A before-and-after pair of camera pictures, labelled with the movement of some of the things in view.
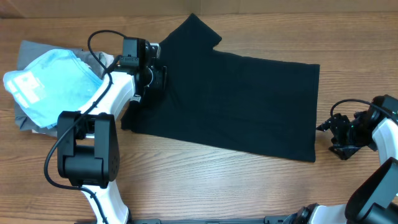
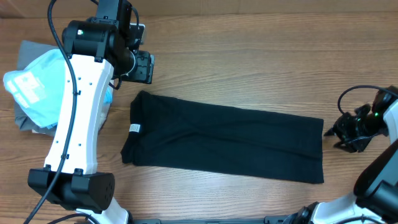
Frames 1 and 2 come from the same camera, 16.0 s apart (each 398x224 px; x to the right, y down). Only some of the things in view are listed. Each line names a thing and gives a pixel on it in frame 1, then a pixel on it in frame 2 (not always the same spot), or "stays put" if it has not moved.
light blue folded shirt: x=57 y=82 stays put
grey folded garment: x=30 y=51 stays put
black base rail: x=275 y=219 stays put
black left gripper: x=160 y=75 to x=143 y=73
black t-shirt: x=250 y=102 to x=169 y=132
